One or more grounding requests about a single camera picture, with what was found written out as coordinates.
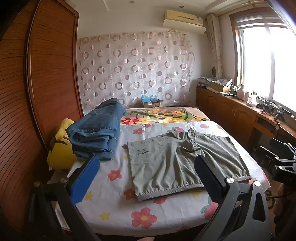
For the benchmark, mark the black gadget on stand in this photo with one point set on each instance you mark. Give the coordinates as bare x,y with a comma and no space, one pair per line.
280,114
266,107

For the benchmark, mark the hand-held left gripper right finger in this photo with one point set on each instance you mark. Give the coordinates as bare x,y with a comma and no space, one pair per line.
211,178

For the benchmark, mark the circle-patterned wall curtain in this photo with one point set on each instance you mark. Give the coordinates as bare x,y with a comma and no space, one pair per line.
136,69

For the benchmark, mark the bed with floral sheet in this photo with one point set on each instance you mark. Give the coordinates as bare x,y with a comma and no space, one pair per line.
138,185

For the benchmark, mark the wooden window cabinet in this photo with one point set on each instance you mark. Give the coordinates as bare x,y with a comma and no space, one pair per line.
231,111

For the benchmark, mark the green-capped bottle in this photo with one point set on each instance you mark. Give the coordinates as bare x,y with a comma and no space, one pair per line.
254,98

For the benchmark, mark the blue denim jeans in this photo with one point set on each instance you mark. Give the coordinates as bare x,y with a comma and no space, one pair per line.
99,129

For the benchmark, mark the wooden louvred wardrobe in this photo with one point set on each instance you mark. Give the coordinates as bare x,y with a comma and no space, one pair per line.
34,92

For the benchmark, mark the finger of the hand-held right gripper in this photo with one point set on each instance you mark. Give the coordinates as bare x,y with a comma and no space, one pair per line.
283,144
270,154

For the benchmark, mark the pile of patterned cloth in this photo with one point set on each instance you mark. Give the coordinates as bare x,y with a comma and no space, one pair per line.
205,81

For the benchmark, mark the wall air conditioner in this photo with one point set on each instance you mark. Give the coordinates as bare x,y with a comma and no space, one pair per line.
183,19

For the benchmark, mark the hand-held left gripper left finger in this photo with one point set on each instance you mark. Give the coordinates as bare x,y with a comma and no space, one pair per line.
85,179

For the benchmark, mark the cardboard box at bedhead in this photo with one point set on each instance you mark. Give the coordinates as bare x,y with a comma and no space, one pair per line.
151,103

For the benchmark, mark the pink bottle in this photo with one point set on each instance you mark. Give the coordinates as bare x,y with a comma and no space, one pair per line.
241,92

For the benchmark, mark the open cardboard box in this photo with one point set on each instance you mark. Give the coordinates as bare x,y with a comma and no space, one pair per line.
218,86

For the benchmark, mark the patterned window curtain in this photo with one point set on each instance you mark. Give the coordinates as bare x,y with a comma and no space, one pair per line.
216,46

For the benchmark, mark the white cup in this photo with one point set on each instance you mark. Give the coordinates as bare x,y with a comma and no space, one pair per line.
247,96

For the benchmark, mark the yellow plush pillow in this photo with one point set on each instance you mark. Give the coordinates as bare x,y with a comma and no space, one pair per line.
61,150

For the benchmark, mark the window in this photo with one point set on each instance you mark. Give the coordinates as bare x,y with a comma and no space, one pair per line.
266,58

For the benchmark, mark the floral pillow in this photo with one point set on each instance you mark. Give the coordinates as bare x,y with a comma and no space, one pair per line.
161,114

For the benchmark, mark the grey-green pants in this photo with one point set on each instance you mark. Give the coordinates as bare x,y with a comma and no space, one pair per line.
166,162

